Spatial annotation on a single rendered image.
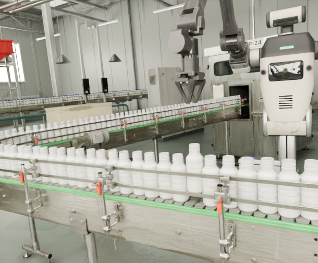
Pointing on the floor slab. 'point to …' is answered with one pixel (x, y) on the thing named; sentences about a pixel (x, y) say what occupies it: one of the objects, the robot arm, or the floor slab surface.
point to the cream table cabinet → (87, 109)
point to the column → (51, 49)
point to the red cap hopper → (3, 48)
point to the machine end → (238, 130)
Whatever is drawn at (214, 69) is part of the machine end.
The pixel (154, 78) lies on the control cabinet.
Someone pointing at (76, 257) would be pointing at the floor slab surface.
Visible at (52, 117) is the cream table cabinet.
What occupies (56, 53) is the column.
